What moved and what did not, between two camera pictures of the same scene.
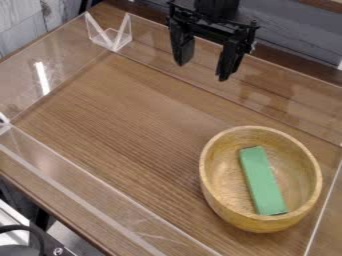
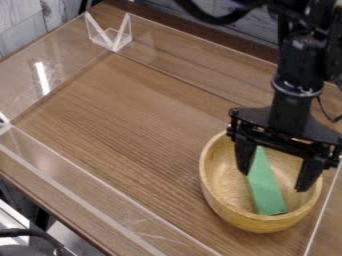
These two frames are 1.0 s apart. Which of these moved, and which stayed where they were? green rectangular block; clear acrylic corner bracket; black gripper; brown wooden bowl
Moved: black gripper
Stayed: brown wooden bowl; green rectangular block; clear acrylic corner bracket
